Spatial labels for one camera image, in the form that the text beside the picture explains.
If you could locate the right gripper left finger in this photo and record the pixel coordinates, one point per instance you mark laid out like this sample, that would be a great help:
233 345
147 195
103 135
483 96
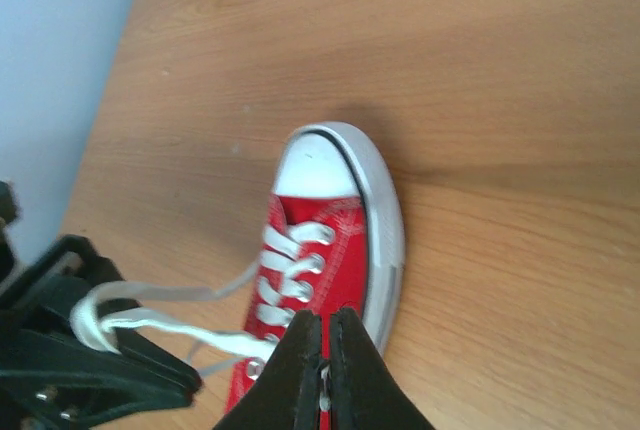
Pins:
286 395

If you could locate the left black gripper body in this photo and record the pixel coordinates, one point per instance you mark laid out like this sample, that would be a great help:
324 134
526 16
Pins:
20 300

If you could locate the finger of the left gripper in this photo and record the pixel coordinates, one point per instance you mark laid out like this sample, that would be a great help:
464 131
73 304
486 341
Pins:
62 277
140 378

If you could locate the red canvas sneaker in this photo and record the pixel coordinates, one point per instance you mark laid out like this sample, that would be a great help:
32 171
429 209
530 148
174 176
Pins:
332 173

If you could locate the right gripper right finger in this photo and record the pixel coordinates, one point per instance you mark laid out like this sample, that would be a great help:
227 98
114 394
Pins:
364 395

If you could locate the white shoelace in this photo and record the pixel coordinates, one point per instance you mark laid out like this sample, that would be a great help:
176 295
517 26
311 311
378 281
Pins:
240 320

